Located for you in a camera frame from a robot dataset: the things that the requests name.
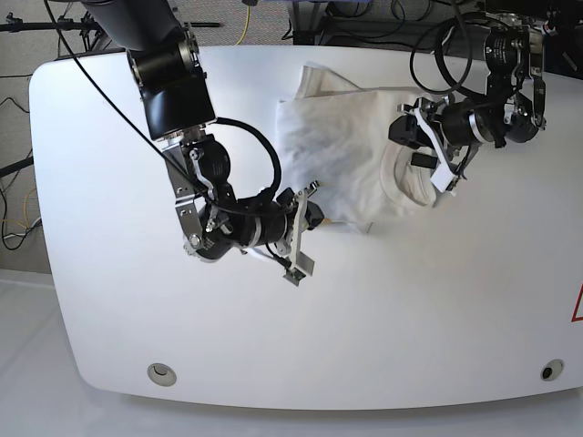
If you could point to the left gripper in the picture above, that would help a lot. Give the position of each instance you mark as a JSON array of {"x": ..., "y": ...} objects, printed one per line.
[{"x": 438, "y": 133}]

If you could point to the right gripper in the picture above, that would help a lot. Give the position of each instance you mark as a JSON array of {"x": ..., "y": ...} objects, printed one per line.
[{"x": 295, "y": 213}]

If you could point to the white printed T-shirt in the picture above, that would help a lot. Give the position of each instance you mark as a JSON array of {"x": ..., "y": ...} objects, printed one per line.
[{"x": 337, "y": 134}]

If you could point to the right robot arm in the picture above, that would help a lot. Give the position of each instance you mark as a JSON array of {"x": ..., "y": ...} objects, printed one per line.
[{"x": 164, "y": 59}]

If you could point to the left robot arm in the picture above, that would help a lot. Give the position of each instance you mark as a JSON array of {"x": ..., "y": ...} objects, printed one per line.
[{"x": 512, "y": 108}]

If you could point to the left table grommet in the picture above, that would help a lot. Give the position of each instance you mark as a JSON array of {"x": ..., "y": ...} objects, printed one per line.
[{"x": 161, "y": 374}]

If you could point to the table grommet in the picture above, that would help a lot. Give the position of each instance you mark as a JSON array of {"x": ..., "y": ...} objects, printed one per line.
[
  {"x": 161, "y": 374},
  {"x": 552, "y": 370}
]

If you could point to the red warning sticker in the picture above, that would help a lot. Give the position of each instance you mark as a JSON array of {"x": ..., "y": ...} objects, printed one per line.
[{"x": 578, "y": 310}]

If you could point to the right table grommet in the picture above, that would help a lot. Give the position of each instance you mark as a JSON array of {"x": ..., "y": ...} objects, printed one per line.
[{"x": 552, "y": 370}]

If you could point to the black tripod stand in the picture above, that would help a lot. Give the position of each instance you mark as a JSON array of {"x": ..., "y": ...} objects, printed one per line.
[{"x": 45, "y": 25}]

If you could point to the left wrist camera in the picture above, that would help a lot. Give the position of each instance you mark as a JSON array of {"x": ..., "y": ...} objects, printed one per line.
[{"x": 444, "y": 180}]

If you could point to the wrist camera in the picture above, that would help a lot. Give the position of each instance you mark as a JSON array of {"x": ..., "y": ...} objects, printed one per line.
[
  {"x": 299, "y": 270},
  {"x": 444, "y": 180}
]

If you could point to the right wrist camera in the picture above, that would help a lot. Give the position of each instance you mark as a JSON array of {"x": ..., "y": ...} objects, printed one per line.
[{"x": 299, "y": 270}]

